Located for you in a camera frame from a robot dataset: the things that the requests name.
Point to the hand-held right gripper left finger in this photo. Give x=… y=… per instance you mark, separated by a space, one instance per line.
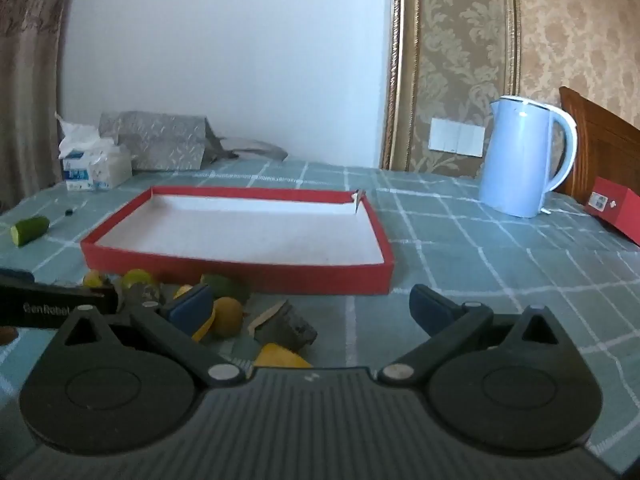
x=192 y=310

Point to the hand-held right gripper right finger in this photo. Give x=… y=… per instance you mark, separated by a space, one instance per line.
x=430 y=310

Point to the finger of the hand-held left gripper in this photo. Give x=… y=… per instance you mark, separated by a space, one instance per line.
x=45 y=305
x=15 y=276

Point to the short cucumber piece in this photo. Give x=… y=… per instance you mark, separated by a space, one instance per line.
x=225 y=286

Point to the green tomato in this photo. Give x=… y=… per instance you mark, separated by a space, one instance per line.
x=92 y=279
x=137 y=277

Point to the red shallow cardboard tray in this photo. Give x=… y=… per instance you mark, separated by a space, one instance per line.
x=240 y=240

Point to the long cucumber piece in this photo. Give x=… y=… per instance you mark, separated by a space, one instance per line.
x=30 y=230

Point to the green checked tablecloth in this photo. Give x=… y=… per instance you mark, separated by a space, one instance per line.
x=450 y=260

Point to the white tissue pack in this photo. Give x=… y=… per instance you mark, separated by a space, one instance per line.
x=95 y=165

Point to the light blue electric kettle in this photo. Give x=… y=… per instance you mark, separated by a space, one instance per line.
x=515 y=160

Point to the grey patterned gift bag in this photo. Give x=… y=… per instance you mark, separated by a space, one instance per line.
x=160 y=140

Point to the patterned beige curtain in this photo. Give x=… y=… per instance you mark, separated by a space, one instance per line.
x=25 y=85

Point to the small red box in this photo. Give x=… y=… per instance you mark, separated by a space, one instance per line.
x=617 y=210

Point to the white wall switch panel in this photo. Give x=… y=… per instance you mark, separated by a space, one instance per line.
x=455 y=137

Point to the gold wall moulding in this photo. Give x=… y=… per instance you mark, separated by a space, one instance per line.
x=400 y=60

